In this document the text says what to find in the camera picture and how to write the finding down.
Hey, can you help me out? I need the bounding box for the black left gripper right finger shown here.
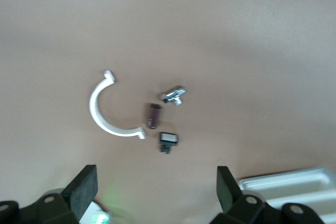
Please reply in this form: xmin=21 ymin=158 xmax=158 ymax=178
xmin=209 ymin=165 xmax=323 ymax=224

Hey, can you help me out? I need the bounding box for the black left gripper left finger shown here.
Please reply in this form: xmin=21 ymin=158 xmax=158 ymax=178
xmin=0 ymin=164 xmax=99 ymax=224

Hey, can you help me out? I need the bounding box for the white drawer cabinet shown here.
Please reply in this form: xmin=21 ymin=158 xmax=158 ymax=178
xmin=236 ymin=166 xmax=336 ymax=224

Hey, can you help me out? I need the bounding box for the brown table mat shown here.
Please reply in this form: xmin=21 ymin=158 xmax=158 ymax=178
xmin=0 ymin=0 xmax=336 ymax=224

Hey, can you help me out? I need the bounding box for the white half-ring pipe clamp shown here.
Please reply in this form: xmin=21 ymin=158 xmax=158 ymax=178
xmin=89 ymin=70 xmax=146 ymax=141

